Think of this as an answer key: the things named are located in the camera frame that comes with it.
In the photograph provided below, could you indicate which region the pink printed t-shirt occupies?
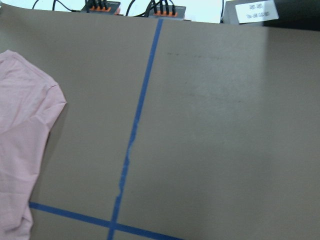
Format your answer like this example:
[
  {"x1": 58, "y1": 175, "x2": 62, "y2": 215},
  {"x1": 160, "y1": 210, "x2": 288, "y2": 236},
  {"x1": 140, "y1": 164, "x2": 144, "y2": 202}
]
[{"x1": 0, "y1": 50, "x2": 67, "y2": 240}]

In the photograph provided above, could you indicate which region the lower orange black usb hub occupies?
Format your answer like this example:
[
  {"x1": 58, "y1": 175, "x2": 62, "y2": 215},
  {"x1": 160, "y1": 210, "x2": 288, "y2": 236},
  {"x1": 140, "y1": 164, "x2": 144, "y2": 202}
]
[{"x1": 144, "y1": 0, "x2": 186, "y2": 21}]

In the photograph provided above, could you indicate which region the orange black usb hub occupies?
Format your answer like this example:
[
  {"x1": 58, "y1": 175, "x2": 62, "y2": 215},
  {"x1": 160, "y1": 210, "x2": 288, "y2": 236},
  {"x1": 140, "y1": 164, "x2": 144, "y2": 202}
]
[
  {"x1": 144, "y1": 0, "x2": 186, "y2": 21},
  {"x1": 80, "y1": 0, "x2": 121, "y2": 15}
]

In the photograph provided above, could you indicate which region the upper orange black usb hub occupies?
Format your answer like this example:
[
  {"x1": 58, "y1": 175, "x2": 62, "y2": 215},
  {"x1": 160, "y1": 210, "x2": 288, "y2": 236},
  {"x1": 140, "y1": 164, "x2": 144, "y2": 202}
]
[{"x1": 80, "y1": 0, "x2": 121, "y2": 15}]

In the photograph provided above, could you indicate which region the black box with label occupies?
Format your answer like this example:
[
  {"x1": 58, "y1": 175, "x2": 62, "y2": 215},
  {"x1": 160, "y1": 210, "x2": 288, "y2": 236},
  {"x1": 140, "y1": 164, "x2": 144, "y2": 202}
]
[{"x1": 222, "y1": 0, "x2": 320, "y2": 25}]

